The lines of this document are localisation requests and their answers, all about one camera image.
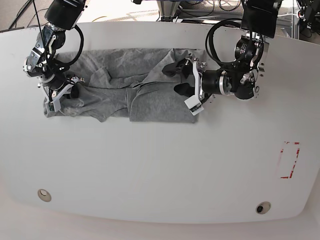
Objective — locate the red tape rectangle marking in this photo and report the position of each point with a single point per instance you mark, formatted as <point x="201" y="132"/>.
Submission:
<point x="288" y="158"/>

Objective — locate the grey printed t-shirt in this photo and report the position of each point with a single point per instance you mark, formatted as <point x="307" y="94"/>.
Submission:
<point x="128" y="82"/>

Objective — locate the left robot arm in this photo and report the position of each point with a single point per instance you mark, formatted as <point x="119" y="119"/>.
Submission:
<point x="237" y="77"/>

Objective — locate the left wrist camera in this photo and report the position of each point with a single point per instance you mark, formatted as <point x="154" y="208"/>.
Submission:
<point x="194" y="105"/>

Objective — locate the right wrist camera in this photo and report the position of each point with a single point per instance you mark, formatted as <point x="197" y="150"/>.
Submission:
<point x="52" y="107"/>

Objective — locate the dark table grommet hole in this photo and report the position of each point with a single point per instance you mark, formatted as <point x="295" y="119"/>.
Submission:
<point x="263" y="208"/>

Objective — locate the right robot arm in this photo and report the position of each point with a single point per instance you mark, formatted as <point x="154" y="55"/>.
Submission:
<point x="61" y="16"/>

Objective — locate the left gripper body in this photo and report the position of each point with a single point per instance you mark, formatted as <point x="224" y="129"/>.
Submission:
<point x="206" y="83"/>

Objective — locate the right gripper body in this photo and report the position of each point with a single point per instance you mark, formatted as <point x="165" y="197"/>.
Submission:
<point x="54" y="88"/>

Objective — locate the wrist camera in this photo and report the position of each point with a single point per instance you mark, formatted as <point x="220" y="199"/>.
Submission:
<point x="194" y="105"/>
<point x="52" y="107"/>

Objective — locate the aluminium frame stand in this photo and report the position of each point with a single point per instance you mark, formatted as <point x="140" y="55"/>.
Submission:
<point x="167" y="9"/>

